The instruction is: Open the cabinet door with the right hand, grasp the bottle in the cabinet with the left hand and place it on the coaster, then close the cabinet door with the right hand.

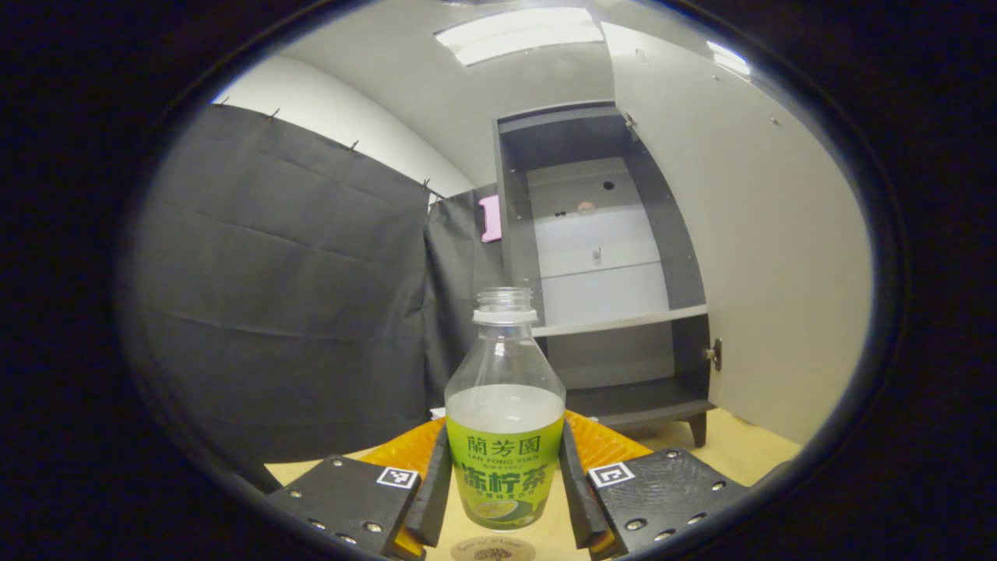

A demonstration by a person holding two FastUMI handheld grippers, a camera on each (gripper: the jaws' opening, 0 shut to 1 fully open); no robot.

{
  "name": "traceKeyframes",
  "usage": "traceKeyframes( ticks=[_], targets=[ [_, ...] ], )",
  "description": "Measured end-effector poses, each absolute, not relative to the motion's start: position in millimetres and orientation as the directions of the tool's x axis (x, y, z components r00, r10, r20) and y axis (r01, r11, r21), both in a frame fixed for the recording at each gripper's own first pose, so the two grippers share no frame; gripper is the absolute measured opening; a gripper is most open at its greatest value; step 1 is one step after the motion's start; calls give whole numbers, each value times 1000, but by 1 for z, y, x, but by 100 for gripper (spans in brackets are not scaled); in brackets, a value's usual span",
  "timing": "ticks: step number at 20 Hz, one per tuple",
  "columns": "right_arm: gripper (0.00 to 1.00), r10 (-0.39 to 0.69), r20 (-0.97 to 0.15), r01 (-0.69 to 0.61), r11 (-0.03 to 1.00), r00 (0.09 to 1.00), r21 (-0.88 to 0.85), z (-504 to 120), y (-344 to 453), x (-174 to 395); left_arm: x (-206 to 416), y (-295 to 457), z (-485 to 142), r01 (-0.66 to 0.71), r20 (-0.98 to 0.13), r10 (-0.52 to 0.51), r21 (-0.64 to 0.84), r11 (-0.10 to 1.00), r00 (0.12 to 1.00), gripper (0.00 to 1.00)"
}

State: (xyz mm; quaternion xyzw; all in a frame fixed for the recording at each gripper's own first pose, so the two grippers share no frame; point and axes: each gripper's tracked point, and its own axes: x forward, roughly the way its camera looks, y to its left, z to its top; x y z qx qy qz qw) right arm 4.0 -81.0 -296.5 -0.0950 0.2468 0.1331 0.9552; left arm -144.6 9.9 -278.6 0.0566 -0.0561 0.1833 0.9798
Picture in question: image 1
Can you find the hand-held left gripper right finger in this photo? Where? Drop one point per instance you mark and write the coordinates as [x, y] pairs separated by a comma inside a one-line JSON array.
[[580, 499]]

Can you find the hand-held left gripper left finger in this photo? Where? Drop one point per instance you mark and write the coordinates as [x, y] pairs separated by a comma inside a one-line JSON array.
[[432, 499]]

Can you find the green label bottle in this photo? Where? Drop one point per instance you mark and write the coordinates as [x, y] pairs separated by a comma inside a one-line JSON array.
[[505, 467]]

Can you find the round cork coaster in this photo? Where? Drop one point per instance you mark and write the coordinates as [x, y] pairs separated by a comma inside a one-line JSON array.
[[492, 550]]

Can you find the beige cabinet door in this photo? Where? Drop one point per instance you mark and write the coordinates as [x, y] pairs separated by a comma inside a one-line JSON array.
[[779, 273]]

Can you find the black backdrop cloth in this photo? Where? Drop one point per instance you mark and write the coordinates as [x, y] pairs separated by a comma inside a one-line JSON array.
[[459, 312], [280, 312]]

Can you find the long ceiling light strip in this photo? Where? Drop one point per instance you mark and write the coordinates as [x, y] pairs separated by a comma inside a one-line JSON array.
[[731, 58]]

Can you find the large ceiling light panel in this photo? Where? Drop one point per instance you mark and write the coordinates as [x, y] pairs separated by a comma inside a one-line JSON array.
[[518, 35]]

